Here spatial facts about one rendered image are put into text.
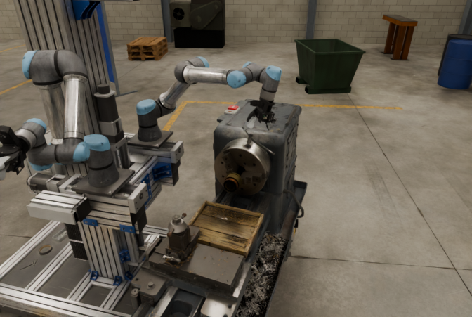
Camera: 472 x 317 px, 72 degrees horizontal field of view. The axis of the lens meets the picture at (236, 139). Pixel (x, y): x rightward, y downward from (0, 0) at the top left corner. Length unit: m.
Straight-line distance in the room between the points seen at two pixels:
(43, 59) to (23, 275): 1.75
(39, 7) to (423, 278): 3.03
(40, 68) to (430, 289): 2.84
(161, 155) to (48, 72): 0.86
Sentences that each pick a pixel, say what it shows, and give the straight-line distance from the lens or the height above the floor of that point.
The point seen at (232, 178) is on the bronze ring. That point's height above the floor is 1.11.
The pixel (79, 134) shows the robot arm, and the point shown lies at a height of 1.52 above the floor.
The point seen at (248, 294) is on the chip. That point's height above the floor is 0.57.
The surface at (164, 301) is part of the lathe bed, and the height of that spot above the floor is 0.87.
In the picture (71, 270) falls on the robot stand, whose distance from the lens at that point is 2.76.
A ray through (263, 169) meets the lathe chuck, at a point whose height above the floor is 1.13.
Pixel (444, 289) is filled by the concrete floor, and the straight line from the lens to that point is 3.06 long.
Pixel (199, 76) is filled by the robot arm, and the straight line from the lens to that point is 1.63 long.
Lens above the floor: 2.08
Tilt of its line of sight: 27 degrees down
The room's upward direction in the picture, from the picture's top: straight up
